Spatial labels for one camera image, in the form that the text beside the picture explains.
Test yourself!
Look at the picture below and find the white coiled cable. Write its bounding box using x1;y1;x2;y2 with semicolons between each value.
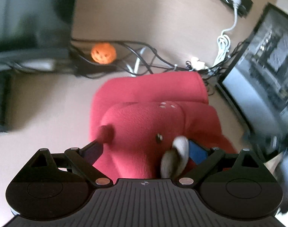
211;0;243;69

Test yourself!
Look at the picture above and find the black cable bundle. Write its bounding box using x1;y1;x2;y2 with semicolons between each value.
70;37;251;79

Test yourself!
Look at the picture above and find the glass panel computer case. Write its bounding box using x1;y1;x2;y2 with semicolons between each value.
217;3;288;154

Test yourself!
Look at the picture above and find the orange pumpkin lantern figure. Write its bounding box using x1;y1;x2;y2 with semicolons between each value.
91;43;117;65

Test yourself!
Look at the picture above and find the black computer monitor left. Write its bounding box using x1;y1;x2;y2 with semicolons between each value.
0;0;75;62

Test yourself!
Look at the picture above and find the white adapter on desk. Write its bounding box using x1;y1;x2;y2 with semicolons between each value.
186;57;208;71

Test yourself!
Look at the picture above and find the red fleece hooded onesie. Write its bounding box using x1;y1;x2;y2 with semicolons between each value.
90;72;235;180

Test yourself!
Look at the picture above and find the black mechanical keyboard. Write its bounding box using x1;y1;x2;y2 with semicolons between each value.
0;71;11;133

